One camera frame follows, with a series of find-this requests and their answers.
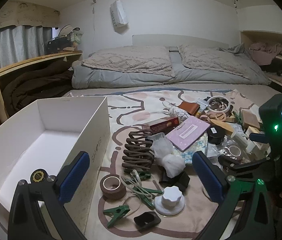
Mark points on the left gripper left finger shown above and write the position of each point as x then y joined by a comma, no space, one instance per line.
26,220

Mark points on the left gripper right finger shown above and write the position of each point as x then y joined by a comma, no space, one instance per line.
255,218

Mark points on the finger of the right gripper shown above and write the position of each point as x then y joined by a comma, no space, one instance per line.
257,137

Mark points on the bagged brown tape roll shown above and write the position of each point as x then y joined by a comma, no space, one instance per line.
235,152

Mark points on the black gold round tin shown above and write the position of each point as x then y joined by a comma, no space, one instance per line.
38,176

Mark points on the brown soap box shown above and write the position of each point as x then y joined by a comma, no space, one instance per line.
249,119

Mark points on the black round jar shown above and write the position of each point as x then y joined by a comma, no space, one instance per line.
215,134

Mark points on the pink scissors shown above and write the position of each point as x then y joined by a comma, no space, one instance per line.
209,116

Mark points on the white bowl of clips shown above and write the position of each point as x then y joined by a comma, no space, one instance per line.
218,104

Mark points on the floral fabric pouch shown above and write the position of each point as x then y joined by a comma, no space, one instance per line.
199,145

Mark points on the white suction knob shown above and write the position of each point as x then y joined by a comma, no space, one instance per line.
171,202

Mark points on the pink clothes pile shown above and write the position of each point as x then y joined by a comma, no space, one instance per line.
263,53

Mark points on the black stand block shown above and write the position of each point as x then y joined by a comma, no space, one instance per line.
181,181

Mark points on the brown leather pouch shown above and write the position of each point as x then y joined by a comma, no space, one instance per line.
190,107

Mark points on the purple notebook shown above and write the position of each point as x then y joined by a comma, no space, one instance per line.
187,133

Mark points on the patterned pink white blanket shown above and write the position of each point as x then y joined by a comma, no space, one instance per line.
127,112

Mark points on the small black square cup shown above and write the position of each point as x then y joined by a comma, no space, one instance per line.
146,220

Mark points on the white cardboard shoe box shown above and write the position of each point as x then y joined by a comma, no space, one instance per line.
48,134

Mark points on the green clothespin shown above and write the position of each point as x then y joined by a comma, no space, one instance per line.
116,214

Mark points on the right beige quilted pillow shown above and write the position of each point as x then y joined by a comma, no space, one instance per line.
211,59

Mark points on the beige quilted pillow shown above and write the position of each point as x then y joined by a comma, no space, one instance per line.
211,59
133,59

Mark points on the dark red box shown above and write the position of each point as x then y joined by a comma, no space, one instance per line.
165,125

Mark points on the brown coiled hair clip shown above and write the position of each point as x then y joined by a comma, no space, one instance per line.
138,154

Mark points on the left beige quilted pillow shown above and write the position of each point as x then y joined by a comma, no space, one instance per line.
133,59

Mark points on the dark brown folded blanket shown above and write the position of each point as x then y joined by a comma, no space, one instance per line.
53,80

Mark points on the wooden shelf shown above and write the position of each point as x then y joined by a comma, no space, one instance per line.
10,72

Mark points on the grey duvet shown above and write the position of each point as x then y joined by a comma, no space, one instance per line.
85,77

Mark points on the grey curtain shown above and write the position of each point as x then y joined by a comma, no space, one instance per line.
22,43

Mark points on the white hanging bag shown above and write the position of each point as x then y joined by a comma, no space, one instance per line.
118,15

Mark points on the white cap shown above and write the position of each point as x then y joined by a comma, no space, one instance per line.
67,30

